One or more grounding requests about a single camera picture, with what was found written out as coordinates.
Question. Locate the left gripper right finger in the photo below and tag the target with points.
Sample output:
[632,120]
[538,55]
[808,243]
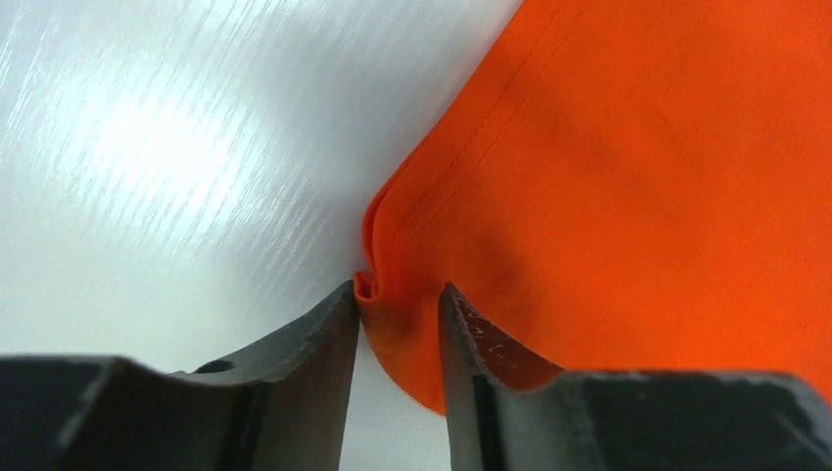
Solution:
[507,408]

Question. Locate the orange t shirt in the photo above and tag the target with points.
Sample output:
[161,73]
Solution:
[621,184]

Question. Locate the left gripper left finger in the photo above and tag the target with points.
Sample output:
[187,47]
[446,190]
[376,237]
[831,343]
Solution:
[278,403]

